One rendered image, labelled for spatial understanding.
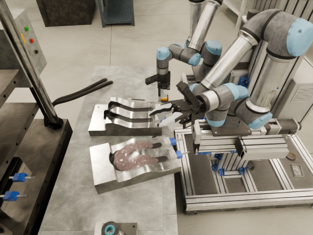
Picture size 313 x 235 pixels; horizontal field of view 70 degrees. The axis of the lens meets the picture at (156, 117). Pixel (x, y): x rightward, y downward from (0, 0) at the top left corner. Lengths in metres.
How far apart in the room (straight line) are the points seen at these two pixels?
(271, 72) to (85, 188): 1.12
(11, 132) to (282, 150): 1.55
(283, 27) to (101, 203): 1.17
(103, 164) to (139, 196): 0.27
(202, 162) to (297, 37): 1.50
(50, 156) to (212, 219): 1.42
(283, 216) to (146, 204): 1.43
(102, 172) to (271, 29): 1.04
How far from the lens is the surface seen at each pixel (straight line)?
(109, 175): 1.28
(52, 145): 1.67
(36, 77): 1.51
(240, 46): 1.01
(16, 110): 1.63
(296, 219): 2.45
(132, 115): 1.58
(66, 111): 3.10
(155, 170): 1.30
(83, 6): 5.18
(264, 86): 1.07
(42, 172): 1.57
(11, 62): 1.65
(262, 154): 1.43
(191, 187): 2.02
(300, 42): 0.96
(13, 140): 1.45
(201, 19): 1.37
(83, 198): 1.37
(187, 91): 0.76
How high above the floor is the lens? 2.00
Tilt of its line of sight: 46 degrees down
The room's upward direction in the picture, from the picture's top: straight up
